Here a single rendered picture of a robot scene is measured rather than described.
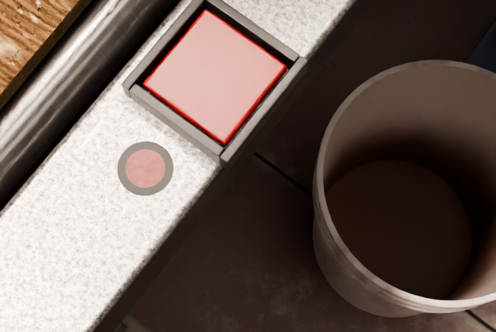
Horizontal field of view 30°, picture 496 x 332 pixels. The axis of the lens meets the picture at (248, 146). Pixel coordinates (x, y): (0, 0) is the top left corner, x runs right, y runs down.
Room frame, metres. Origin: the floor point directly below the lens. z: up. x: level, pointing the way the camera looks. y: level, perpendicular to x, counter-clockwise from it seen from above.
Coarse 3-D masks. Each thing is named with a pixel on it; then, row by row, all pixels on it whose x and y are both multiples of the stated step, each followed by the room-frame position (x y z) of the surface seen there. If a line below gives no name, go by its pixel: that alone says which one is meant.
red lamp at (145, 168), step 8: (136, 152) 0.14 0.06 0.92; (144, 152) 0.14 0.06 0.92; (152, 152) 0.14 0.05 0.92; (128, 160) 0.13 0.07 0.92; (136, 160) 0.13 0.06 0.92; (144, 160) 0.14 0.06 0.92; (152, 160) 0.14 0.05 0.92; (160, 160) 0.14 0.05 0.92; (128, 168) 0.13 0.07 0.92; (136, 168) 0.13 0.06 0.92; (144, 168) 0.13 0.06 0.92; (152, 168) 0.13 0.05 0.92; (160, 168) 0.13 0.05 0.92; (128, 176) 0.13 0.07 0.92; (136, 176) 0.13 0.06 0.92; (144, 176) 0.13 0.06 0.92; (152, 176) 0.13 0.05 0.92; (160, 176) 0.13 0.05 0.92; (136, 184) 0.12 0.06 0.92; (144, 184) 0.12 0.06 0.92; (152, 184) 0.12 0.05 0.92
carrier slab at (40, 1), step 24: (0, 0) 0.22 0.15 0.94; (24, 0) 0.22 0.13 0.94; (48, 0) 0.22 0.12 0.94; (72, 0) 0.22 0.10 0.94; (0, 24) 0.21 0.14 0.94; (24, 24) 0.21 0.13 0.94; (48, 24) 0.21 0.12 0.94; (0, 48) 0.19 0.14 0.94; (24, 48) 0.19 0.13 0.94; (48, 48) 0.20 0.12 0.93; (0, 72) 0.18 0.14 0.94; (24, 72) 0.18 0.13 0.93; (0, 96) 0.16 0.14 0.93
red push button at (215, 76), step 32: (192, 32) 0.21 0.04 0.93; (224, 32) 0.21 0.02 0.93; (160, 64) 0.19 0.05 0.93; (192, 64) 0.19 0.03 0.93; (224, 64) 0.19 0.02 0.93; (256, 64) 0.19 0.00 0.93; (160, 96) 0.17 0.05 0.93; (192, 96) 0.17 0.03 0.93; (224, 96) 0.17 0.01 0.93; (256, 96) 0.17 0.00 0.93; (224, 128) 0.15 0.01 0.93
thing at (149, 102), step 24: (192, 0) 0.23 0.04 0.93; (216, 0) 0.23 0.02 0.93; (240, 24) 0.21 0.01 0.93; (168, 48) 0.20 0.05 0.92; (264, 48) 0.20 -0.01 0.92; (288, 48) 0.20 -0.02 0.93; (144, 72) 0.18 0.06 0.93; (288, 72) 0.19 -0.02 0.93; (144, 96) 0.17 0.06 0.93; (168, 120) 0.15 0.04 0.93; (264, 120) 0.16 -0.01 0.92; (192, 144) 0.15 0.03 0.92; (216, 144) 0.14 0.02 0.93; (240, 144) 0.14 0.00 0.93
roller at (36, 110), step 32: (96, 0) 0.23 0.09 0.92; (128, 0) 0.23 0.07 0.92; (160, 0) 0.24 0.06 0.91; (96, 32) 0.21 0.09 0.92; (128, 32) 0.21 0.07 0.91; (64, 64) 0.19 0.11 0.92; (96, 64) 0.19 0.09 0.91; (32, 96) 0.17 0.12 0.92; (64, 96) 0.17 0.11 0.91; (0, 128) 0.15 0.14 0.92; (32, 128) 0.15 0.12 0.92; (64, 128) 0.16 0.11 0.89; (0, 160) 0.13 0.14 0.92; (32, 160) 0.14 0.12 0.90; (0, 192) 0.11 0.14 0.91
